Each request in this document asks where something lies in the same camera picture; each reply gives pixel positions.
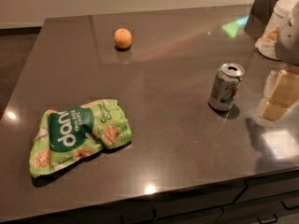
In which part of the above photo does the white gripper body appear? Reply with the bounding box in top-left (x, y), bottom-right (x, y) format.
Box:
top-left (263, 65), bottom-right (299, 98)

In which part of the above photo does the green rice chips bag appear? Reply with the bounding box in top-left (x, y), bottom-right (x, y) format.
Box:
top-left (29, 99), bottom-right (132, 178)

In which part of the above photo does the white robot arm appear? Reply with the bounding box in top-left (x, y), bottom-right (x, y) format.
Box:
top-left (255, 0), bottom-right (299, 126)

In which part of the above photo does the black drawer handle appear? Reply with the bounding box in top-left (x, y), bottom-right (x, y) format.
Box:
top-left (257, 214), bottom-right (278, 224)

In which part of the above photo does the dark box with snacks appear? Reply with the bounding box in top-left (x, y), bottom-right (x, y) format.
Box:
top-left (243, 0), bottom-right (299, 39)

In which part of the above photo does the orange fruit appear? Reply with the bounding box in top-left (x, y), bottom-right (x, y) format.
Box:
top-left (114, 28), bottom-right (132, 49)

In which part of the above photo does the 7up soda can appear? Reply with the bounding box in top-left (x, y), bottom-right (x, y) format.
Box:
top-left (208, 63), bottom-right (245, 111)

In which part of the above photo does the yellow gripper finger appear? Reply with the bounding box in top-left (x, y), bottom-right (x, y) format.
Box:
top-left (270, 70), bottom-right (299, 108)
top-left (257, 98), bottom-right (288, 122)

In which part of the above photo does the dark drawer cabinet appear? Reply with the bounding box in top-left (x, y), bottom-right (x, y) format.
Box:
top-left (121, 171), bottom-right (299, 224)

